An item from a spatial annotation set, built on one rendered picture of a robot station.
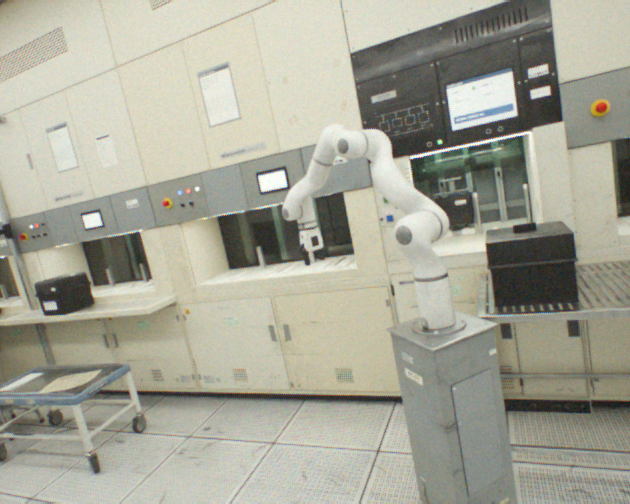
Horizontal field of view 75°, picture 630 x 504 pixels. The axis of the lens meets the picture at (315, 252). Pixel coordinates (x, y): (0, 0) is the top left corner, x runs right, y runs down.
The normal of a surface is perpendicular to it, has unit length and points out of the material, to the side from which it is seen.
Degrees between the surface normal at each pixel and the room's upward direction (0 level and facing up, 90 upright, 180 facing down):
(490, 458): 90
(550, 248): 90
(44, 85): 90
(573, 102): 90
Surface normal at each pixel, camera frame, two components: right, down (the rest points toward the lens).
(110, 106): -0.37, 0.22
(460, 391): 0.38, 0.07
